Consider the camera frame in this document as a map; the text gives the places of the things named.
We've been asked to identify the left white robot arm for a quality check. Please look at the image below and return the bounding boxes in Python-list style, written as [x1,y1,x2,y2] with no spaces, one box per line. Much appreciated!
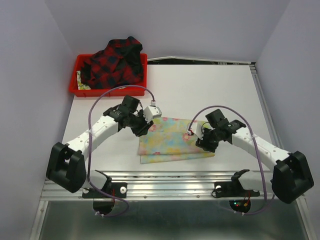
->
[46,95,162,197]

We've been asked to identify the aluminium right rail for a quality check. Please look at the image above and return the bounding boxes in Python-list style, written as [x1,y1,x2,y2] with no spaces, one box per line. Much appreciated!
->
[248,61,305,180]

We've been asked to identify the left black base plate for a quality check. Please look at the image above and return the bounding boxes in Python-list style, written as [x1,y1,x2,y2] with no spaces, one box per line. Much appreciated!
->
[82,182,128,199]

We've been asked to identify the yellow floral cloth in bin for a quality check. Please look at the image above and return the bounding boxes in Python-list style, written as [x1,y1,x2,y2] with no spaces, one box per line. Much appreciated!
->
[76,70,91,90]

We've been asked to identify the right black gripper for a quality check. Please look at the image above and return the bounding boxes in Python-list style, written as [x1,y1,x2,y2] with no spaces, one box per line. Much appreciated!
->
[195,125,220,153]

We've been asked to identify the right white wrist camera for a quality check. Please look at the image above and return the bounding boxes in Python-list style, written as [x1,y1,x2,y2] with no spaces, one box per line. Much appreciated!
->
[186,121,207,140]

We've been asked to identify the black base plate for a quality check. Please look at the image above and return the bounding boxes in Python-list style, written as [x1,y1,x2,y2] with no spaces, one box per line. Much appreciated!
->
[82,182,128,199]
[211,181,260,198]

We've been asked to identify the red black plaid skirt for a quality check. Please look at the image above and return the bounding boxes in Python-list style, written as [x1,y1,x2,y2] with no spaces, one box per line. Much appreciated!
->
[80,36,144,90]

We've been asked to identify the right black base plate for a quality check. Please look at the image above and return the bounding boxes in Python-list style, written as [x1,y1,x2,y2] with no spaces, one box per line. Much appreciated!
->
[211,181,260,198]

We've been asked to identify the pastel floral skirt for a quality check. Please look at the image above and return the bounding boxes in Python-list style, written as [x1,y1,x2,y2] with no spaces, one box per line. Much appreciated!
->
[137,117,215,165]

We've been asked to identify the red plastic bin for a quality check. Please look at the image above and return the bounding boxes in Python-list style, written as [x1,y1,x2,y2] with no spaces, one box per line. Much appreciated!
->
[68,53,148,98]

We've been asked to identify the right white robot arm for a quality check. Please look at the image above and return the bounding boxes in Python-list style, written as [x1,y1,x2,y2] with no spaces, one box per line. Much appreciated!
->
[187,106,314,204]

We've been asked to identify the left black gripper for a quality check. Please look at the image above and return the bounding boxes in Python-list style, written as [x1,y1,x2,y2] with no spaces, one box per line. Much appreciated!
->
[128,109,154,138]

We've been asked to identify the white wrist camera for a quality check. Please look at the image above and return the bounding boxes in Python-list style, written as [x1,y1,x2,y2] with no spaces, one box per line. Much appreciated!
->
[186,121,207,140]
[143,105,162,123]

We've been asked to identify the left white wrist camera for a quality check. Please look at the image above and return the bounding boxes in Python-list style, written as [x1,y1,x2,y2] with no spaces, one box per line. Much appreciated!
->
[143,105,162,123]

